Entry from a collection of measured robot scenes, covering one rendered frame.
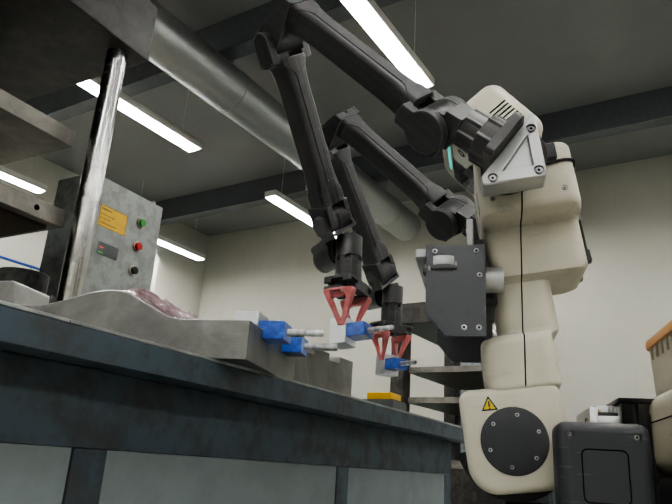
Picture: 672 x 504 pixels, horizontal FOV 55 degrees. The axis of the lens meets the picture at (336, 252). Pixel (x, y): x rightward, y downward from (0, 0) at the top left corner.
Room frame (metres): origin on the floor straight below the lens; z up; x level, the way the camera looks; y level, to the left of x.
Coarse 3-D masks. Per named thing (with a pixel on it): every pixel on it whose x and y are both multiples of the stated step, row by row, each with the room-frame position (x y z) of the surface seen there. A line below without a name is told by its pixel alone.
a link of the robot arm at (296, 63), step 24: (264, 48) 1.05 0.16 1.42; (288, 72) 1.08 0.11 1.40; (288, 96) 1.12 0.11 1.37; (312, 96) 1.13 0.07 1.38; (288, 120) 1.16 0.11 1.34; (312, 120) 1.15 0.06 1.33; (312, 144) 1.17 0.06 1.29; (312, 168) 1.20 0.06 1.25; (312, 192) 1.24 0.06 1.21; (336, 192) 1.24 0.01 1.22; (312, 216) 1.28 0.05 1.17; (336, 216) 1.26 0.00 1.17
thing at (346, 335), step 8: (336, 328) 1.28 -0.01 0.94; (344, 328) 1.27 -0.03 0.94; (352, 328) 1.27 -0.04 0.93; (360, 328) 1.26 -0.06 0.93; (368, 328) 1.27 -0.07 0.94; (376, 328) 1.26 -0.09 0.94; (384, 328) 1.25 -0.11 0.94; (392, 328) 1.24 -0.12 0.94; (336, 336) 1.28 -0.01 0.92; (344, 336) 1.27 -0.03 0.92; (352, 336) 1.27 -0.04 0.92; (360, 336) 1.27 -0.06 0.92; (368, 336) 1.27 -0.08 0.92; (344, 344) 1.29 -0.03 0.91; (352, 344) 1.30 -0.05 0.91
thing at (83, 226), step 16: (112, 48) 1.62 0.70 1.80; (112, 64) 1.62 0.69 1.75; (112, 80) 1.62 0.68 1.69; (112, 96) 1.63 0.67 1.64; (96, 112) 1.62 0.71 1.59; (112, 112) 1.63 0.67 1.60; (96, 128) 1.62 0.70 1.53; (112, 128) 1.64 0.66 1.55; (96, 144) 1.62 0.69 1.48; (96, 160) 1.62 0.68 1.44; (96, 176) 1.63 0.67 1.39; (80, 192) 1.62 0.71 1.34; (96, 192) 1.63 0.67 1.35; (80, 208) 1.62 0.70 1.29; (96, 208) 1.64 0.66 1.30; (80, 224) 1.62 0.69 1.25; (80, 240) 1.62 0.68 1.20; (80, 256) 1.63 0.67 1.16; (64, 272) 1.62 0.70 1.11; (80, 272) 1.63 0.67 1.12; (64, 288) 1.62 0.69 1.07; (80, 288) 1.64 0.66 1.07
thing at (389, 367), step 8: (376, 360) 1.70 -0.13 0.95; (384, 360) 1.68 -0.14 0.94; (392, 360) 1.65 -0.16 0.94; (400, 360) 1.66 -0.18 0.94; (416, 360) 1.61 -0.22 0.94; (376, 368) 1.70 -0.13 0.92; (384, 368) 1.68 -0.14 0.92; (392, 368) 1.66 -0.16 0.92; (400, 368) 1.66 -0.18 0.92; (392, 376) 1.71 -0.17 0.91
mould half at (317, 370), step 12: (300, 360) 1.21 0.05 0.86; (312, 360) 1.25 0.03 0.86; (324, 360) 1.29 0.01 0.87; (348, 360) 1.38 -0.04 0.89; (300, 372) 1.21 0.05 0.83; (312, 372) 1.25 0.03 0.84; (324, 372) 1.29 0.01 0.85; (336, 372) 1.34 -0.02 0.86; (348, 372) 1.38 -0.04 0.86; (312, 384) 1.25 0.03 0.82; (324, 384) 1.30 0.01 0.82; (336, 384) 1.34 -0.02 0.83; (348, 384) 1.39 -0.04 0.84
